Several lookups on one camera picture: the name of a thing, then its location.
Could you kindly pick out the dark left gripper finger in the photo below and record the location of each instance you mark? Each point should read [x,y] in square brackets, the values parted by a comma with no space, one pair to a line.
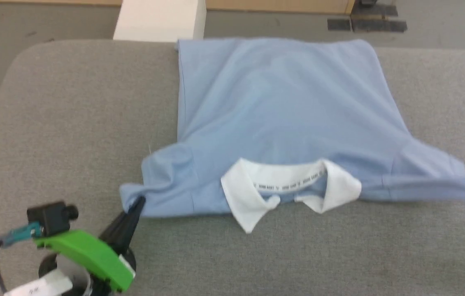
[124,226]

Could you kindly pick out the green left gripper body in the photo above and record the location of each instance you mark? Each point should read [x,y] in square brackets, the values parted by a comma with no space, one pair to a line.
[88,253]

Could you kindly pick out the light blue polo shirt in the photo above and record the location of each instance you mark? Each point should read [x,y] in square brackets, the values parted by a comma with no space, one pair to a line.
[282,115]

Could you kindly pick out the white rectangular block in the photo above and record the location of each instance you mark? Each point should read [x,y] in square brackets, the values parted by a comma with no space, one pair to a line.
[158,18]

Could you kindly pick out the long black floor patch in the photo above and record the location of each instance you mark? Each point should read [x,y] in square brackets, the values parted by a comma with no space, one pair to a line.
[380,25]

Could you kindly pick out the small black floor patch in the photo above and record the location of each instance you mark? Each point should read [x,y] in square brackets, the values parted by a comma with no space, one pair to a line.
[339,24]

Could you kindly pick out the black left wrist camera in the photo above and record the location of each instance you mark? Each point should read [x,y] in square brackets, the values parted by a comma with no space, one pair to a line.
[49,218]

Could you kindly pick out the dark stand base plate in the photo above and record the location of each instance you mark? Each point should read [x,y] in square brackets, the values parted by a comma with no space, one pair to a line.
[374,10]

